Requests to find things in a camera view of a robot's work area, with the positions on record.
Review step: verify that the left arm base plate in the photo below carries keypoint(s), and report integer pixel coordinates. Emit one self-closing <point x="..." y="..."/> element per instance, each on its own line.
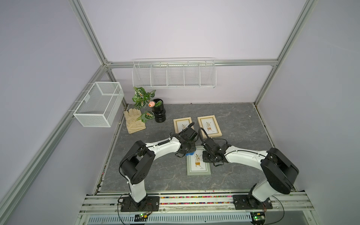
<point x="148" y="204"/>

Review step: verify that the gold frame with plant print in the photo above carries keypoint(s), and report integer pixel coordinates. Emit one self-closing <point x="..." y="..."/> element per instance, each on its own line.
<point x="210" y="125"/>

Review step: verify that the gold frame with deer print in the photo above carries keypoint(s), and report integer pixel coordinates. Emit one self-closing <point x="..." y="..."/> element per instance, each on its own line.
<point x="181" y="123"/>

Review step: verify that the glossy black vase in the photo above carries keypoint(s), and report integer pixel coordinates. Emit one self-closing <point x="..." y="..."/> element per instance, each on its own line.
<point x="159" y="110"/>

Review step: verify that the white wire wall shelf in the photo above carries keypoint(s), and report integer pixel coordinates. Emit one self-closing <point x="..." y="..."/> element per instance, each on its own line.
<point x="174" y="73"/>

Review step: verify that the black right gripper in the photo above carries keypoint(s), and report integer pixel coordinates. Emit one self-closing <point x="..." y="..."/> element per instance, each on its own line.
<point x="204" y="159"/>

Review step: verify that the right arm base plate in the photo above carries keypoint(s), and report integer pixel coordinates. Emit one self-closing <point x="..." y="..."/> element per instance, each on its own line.
<point x="244" y="202"/>

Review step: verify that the cream work glove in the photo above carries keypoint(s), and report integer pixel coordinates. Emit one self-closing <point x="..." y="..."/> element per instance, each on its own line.
<point x="133" y="121"/>

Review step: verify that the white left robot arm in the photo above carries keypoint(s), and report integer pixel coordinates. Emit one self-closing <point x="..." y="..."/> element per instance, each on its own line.
<point x="136" y="164"/>

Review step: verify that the aluminium rail base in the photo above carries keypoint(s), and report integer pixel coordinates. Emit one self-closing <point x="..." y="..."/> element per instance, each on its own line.
<point x="196" y="208"/>

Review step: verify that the green picture frame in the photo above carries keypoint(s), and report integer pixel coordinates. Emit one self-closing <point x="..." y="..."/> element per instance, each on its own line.
<point x="196" y="165"/>

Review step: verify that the green artificial plant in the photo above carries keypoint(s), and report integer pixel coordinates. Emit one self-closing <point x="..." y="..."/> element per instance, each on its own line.
<point x="142" y="98"/>

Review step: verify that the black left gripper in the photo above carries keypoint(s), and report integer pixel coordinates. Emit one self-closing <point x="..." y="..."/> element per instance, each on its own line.
<point x="193" y="148"/>

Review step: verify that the white wire basket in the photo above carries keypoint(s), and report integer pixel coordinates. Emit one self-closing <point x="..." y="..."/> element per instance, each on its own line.
<point x="100" y="105"/>

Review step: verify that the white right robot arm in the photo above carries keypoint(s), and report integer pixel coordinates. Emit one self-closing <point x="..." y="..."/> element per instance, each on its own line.
<point x="280" y="173"/>

